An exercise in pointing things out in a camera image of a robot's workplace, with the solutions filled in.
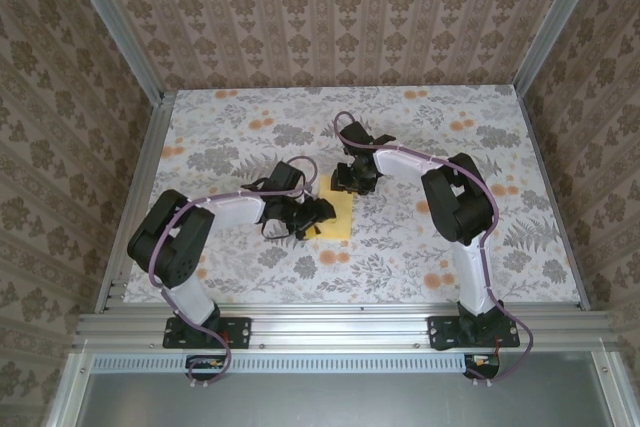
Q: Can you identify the yellow cloth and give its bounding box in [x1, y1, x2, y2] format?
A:
[305, 174, 354, 241]

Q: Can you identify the floral patterned table cover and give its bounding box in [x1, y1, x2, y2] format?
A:
[122, 88, 584, 306]

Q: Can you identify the small black electronics board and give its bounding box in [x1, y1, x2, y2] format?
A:
[185, 354, 227, 381]
[463, 352, 502, 379]

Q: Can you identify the grey metal panel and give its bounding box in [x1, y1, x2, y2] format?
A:
[74, 371, 604, 427]

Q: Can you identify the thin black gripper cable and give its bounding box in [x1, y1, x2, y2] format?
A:
[260, 219, 296, 241]

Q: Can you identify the wide aluminium frame rail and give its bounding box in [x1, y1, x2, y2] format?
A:
[72, 310, 619, 351]

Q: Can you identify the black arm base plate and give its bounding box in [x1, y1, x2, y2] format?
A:
[163, 315, 252, 350]
[427, 315, 521, 351]

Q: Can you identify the white slotted cable duct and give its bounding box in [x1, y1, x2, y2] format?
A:
[92, 354, 501, 374]

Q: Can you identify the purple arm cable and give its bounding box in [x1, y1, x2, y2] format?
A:
[333, 111, 532, 388]
[149, 155, 319, 391]

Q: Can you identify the aluminium table side rail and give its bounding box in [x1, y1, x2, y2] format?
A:
[94, 91, 176, 316]
[513, 89, 590, 311]

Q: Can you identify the aluminium frame post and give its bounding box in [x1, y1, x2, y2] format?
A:
[62, 0, 169, 103]
[512, 0, 609, 96]

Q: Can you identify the short aluminium frame bar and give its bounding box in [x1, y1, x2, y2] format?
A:
[44, 350, 96, 427]
[589, 350, 631, 427]

